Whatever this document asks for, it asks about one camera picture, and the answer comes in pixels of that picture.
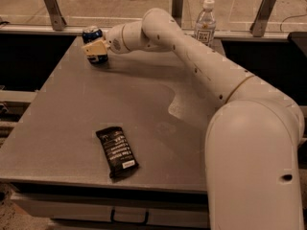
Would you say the black snack bar wrapper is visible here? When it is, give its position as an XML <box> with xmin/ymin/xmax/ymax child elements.
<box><xmin>96</xmin><ymin>126</ymin><xmax>139</xmax><ymax>178</ymax></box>

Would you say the clear plastic water bottle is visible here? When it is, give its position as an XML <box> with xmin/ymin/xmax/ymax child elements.
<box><xmin>194</xmin><ymin>0</ymin><xmax>216</xmax><ymax>46</ymax></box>

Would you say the middle metal rail bracket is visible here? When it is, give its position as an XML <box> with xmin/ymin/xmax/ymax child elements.
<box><xmin>171</xmin><ymin>0</ymin><xmax>183</xmax><ymax>26</ymax></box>

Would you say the metal window rail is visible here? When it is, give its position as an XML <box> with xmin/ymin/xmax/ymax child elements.
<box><xmin>0</xmin><ymin>24</ymin><xmax>289</xmax><ymax>40</ymax></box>

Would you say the grey drawer with black handle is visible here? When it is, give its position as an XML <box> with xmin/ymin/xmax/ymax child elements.
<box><xmin>12</xmin><ymin>193</ymin><xmax>210</xmax><ymax>230</ymax></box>

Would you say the left metal rail bracket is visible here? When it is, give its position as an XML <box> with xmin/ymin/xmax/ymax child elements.
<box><xmin>43</xmin><ymin>0</ymin><xmax>66</xmax><ymax>31</ymax></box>

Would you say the blue pepsi can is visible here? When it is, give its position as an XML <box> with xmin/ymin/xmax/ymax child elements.
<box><xmin>82</xmin><ymin>26</ymin><xmax>108</xmax><ymax>64</ymax></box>

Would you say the right metal rail bracket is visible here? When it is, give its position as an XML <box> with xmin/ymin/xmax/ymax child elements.
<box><xmin>249</xmin><ymin>0</ymin><xmax>276</xmax><ymax>37</ymax></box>

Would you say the metal rail bracket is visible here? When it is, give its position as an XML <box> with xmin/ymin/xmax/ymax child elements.
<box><xmin>43</xmin><ymin>0</ymin><xmax>66</xmax><ymax>31</ymax></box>
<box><xmin>171</xmin><ymin>0</ymin><xmax>183</xmax><ymax>26</ymax></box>
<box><xmin>249</xmin><ymin>0</ymin><xmax>276</xmax><ymax>37</ymax></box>

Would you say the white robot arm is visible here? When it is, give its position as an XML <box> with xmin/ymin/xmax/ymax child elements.
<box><xmin>83</xmin><ymin>8</ymin><xmax>305</xmax><ymax>230</ymax></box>

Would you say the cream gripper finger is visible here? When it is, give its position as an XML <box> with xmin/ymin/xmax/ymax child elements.
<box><xmin>83</xmin><ymin>39</ymin><xmax>107</xmax><ymax>57</ymax></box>

